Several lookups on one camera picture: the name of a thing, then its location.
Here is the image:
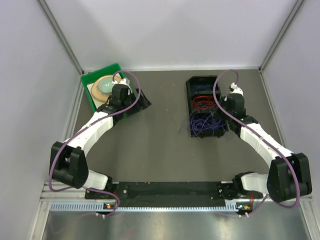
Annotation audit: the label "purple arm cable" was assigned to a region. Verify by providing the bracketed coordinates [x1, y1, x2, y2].
[47, 70, 141, 218]
[212, 69, 301, 218]

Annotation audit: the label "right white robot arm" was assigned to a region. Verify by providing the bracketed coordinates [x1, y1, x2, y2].
[211, 93, 313, 203]

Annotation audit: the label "light teal bowl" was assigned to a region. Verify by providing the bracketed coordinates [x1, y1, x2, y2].
[97, 75, 115, 94]

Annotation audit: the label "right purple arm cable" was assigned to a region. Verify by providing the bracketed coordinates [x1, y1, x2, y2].
[212, 69, 301, 218]

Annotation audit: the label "blue thin wire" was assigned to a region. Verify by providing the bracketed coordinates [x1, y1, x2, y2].
[192, 84, 216, 92]

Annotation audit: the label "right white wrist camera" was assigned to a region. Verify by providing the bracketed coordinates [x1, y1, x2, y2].
[229, 82, 244, 96]

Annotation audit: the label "slotted grey cable duct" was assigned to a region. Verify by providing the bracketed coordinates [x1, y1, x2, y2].
[50, 201, 239, 212]

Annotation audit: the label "wooden round plate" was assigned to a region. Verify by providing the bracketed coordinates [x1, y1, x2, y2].
[91, 75, 117, 102]

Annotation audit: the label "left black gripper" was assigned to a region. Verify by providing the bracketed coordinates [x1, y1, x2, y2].
[121, 87, 151, 117]

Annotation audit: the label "black three-compartment tray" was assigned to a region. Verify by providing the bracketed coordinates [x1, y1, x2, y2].
[185, 75, 229, 138]

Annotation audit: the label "green plastic bin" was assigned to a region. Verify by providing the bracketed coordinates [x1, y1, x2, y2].
[80, 63, 125, 112]

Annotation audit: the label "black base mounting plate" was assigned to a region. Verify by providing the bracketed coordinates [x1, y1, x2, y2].
[84, 181, 263, 202]

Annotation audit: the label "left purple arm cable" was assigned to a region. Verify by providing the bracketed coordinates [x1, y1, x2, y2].
[47, 70, 141, 218]

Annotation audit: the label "purple thin wires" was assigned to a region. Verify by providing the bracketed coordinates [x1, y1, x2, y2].
[178, 112, 227, 139]

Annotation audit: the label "red thin wires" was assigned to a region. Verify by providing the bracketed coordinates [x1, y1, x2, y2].
[191, 93, 218, 110]

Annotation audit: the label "white square board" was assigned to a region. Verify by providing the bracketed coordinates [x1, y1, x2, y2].
[87, 73, 122, 111]

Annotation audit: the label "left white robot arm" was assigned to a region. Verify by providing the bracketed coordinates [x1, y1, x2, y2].
[49, 83, 151, 199]

